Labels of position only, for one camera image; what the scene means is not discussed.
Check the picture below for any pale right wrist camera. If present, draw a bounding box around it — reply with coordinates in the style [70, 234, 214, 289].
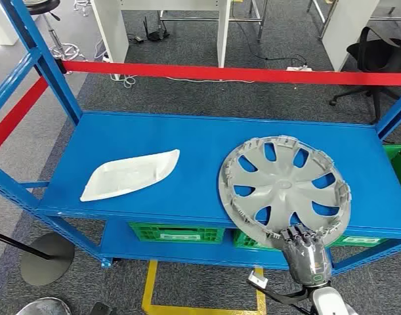
[247, 269, 269, 291]

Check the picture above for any white plastic trim part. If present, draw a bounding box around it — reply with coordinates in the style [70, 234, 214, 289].
[79, 149, 180, 203]

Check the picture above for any black barrier stanchion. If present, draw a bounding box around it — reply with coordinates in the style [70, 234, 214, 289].
[0, 229, 76, 288]

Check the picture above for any blue steel shelf rack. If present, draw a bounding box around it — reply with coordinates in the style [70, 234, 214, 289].
[0, 0, 401, 277]

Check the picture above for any black seat chrome stool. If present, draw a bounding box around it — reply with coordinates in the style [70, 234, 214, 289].
[23, 0, 87, 63]

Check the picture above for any red barrier belt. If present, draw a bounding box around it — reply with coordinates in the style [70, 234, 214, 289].
[0, 77, 49, 158]
[60, 60, 401, 87]

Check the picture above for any grey plastic wheel hubcap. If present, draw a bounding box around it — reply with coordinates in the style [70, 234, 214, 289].
[218, 135, 352, 251]

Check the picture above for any white office desk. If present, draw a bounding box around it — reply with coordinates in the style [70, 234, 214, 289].
[321, 0, 381, 73]
[90, 0, 232, 69]

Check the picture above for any grey robot left foot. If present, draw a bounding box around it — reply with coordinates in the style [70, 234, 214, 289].
[88, 301, 118, 315]

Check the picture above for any white coiled cable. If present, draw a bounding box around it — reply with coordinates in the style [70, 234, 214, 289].
[94, 39, 137, 89]

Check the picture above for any black wifi router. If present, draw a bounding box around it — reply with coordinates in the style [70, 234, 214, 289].
[142, 16, 171, 43]

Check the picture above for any black office chair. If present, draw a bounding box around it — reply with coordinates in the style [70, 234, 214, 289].
[329, 26, 401, 125]

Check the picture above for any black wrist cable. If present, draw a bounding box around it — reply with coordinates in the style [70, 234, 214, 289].
[249, 282, 314, 315]

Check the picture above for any white cabinet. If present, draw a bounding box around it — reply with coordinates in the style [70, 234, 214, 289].
[0, 0, 20, 47]

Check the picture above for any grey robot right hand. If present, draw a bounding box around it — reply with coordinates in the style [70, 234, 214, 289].
[279, 224, 333, 288]

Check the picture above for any chrome barrier stanchion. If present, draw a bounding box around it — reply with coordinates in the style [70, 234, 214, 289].
[15, 297, 73, 315]

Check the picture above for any green plastic crate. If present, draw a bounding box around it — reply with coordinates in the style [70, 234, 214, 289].
[232, 228, 389, 253]
[383, 144, 401, 204]
[128, 221, 226, 245]

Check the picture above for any steel frame table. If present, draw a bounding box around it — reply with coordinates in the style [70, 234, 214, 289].
[156, 0, 269, 42]

